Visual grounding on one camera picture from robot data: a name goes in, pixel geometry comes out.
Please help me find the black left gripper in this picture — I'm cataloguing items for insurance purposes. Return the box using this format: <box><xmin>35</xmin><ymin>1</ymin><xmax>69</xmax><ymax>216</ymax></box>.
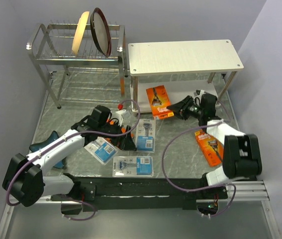
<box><xmin>98</xmin><ymin>119</ymin><xmax>137</xmax><ymax>151</ymax></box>

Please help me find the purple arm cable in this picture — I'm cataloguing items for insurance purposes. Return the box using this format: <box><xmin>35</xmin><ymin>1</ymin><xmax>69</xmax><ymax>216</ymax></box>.
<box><xmin>162</xmin><ymin>99</ymin><xmax>237</xmax><ymax>217</ymax></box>
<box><xmin>5</xmin><ymin>99</ymin><xmax>141</xmax><ymax>222</ymax></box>

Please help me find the white two-tier shelf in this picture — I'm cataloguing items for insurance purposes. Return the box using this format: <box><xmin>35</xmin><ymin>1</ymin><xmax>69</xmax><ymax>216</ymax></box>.
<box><xmin>128</xmin><ymin>39</ymin><xmax>244</xmax><ymax>113</ymax></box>

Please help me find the blue razor blister pack left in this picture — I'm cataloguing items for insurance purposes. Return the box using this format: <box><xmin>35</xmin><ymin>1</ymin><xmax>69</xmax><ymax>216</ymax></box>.
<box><xmin>84</xmin><ymin>137</ymin><xmax>118</xmax><ymax>165</ymax></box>

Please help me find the orange razor box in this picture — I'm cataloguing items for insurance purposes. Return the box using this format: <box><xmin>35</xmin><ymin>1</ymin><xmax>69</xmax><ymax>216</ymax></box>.
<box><xmin>104</xmin><ymin>118</ymin><xmax>131</xmax><ymax>134</ymax></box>
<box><xmin>146</xmin><ymin>85</ymin><xmax>174</xmax><ymax>120</ymax></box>
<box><xmin>194</xmin><ymin>129</ymin><xmax>224</xmax><ymax>167</ymax></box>

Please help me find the steel dish rack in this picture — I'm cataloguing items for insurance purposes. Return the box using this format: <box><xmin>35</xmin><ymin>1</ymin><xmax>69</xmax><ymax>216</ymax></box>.
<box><xmin>26</xmin><ymin>22</ymin><xmax>128</xmax><ymax>109</ymax></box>

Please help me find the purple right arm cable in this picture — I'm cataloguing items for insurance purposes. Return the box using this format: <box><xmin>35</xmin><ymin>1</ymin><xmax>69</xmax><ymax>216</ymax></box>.
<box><xmin>162</xmin><ymin>99</ymin><xmax>237</xmax><ymax>217</ymax></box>

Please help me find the blue razor blister pack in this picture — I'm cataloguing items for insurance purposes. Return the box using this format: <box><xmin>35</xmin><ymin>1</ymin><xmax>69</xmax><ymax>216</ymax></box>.
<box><xmin>112</xmin><ymin>156</ymin><xmax>154</xmax><ymax>178</ymax></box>
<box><xmin>84</xmin><ymin>137</ymin><xmax>118</xmax><ymax>165</ymax></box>
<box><xmin>135</xmin><ymin>119</ymin><xmax>156</xmax><ymax>153</ymax></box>

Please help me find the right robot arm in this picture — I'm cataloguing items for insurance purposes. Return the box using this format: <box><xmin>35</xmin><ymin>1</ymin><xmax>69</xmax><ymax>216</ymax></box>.
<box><xmin>167</xmin><ymin>92</ymin><xmax>262</xmax><ymax>198</ymax></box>

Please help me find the dark brown plate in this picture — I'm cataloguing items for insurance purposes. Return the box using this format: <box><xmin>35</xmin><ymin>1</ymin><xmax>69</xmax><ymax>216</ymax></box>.
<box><xmin>90</xmin><ymin>7</ymin><xmax>111</xmax><ymax>57</ymax></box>

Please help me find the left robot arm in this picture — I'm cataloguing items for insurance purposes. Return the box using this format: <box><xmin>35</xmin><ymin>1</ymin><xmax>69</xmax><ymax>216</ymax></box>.
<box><xmin>2</xmin><ymin>106</ymin><xmax>137</xmax><ymax>207</ymax></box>

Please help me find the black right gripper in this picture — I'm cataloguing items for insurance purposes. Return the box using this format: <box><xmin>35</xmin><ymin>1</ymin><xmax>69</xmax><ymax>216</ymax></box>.
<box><xmin>166</xmin><ymin>95</ymin><xmax>203</xmax><ymax>120</ymax></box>

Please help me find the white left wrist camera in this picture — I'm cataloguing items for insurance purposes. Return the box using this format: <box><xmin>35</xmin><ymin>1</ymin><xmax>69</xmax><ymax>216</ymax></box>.
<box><xmin>113</xmin><ymin>109</ymin><xmax>131</xmax><ymax>126</ymax></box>

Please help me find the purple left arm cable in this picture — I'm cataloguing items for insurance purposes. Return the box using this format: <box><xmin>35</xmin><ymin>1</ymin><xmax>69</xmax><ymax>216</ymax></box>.
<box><xmin>5</xmin><ymin>99</ymin><xmax>141</xmax><ymax>222</ymax></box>

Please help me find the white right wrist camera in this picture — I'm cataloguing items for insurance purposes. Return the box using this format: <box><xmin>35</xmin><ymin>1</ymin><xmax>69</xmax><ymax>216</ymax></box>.
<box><xmin>194</xmin><ymin>90</ymin><xmax>206</xmax><ymax>98</ymax></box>

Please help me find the blue razor blister pack front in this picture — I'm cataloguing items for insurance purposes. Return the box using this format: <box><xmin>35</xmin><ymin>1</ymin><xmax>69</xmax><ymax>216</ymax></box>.
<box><xmin>112</xmin><ymin>156</ymin><xmax>154</xmax><ymax>178</ymax></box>

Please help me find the cream plate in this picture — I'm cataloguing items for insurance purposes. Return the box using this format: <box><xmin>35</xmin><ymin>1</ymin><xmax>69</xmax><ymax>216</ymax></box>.
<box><xmin>72</xmin><ymin>11</ymin><xmax>90</xmax><ymax>56</ymax></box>

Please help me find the blue razor blister pack centre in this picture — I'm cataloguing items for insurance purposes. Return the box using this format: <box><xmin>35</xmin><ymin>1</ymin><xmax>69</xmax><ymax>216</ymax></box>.
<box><xmin>135</xmin><ymin>119</ymin><xmax>156</xmax><ymax>153</ymax></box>

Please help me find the blue star-shaped dish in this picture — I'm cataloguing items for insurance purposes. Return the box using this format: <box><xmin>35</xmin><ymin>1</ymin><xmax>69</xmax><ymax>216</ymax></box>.
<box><xmin>29</xmin><ymin>130</ymin><xmax>67</xmax><ymax>169</ymax></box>

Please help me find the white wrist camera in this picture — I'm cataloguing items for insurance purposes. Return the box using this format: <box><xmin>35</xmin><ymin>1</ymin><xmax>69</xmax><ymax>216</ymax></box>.
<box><xmin>113</xmin><ymin>109</ymin><xmax>131</xmax><ymax>126</ymax></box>
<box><xmin>194</xmin><ymin>90</ymin><xmax>206</xmax><ymax>98</ymax></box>

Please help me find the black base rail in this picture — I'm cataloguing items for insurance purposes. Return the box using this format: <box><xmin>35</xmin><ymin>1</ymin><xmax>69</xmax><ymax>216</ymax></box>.
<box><xmin>51</xmin><ymin>177</ymin><xmax>228</xmax><ymax>212</ymax></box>

